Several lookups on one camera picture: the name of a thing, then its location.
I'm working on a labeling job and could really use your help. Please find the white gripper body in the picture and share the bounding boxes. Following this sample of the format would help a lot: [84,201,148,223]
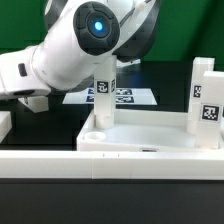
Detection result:
[0,46,51,100]

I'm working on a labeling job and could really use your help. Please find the white desk tabletop tray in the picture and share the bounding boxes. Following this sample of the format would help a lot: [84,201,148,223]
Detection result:
[76,109,224,153]

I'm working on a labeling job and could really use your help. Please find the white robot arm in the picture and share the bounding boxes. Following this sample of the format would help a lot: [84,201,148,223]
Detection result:
[0,0,162,100]

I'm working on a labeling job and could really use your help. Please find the white left fence block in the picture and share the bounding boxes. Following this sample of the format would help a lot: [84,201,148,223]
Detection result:
[0,111,12,143]

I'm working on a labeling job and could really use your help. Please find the white front fence bar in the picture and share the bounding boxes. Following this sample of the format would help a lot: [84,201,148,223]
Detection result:
[0,150,224,180]

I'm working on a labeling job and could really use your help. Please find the fiducial marker sheet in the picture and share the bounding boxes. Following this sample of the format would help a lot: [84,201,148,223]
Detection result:
[63,88,157,105]

